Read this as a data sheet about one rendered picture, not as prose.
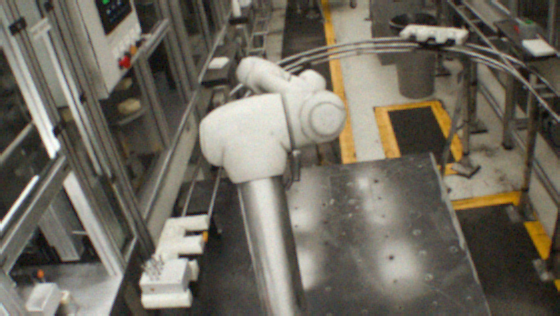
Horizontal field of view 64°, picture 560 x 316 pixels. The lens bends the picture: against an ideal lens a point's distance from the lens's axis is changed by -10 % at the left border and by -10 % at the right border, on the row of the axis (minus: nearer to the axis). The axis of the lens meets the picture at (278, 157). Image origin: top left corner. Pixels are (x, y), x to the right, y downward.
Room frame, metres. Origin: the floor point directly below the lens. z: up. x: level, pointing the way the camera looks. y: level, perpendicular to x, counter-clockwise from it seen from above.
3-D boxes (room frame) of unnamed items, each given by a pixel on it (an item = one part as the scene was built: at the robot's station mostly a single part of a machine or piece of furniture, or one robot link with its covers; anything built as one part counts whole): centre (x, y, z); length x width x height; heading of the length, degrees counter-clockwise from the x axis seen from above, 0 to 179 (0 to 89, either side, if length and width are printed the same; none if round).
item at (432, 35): (2.54, -1.00, 0.84); 0.37 x 0.14 x 0.10; 49
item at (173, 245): (1.13, 0.37, 0.84); 0.36 x 0.14 x 0.10; 171
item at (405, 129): (2.87, -1.00, 0.01); 1.00 x 0.55 x 0.01; 171
